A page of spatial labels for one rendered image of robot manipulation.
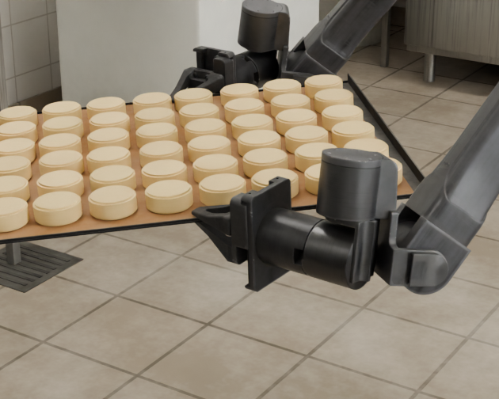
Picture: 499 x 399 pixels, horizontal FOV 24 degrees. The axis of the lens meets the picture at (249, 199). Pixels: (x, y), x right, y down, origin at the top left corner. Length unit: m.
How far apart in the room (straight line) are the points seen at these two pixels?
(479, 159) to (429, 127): 3.41
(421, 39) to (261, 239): 3.85
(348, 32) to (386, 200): 0.59
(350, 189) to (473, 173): 0.12
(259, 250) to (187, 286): 2.11
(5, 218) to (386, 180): 0.39
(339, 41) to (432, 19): 3.26
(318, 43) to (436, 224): 0.59
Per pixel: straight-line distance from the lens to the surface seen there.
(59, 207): 1.20
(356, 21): 1.63
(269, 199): 1.12
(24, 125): 1.45
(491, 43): 4.81
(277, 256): 1.11
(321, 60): 1.64
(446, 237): 1.09
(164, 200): 1.19
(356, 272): 1.08
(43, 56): 4.59
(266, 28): 1.62
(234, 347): 2.92
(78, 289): 3.24
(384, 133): 1.39
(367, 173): 1.05
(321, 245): 1.08
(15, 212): 1.20
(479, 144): 1.10
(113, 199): 1.20
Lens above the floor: 1.47
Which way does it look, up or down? 23 degrees down
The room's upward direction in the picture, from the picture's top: straight up
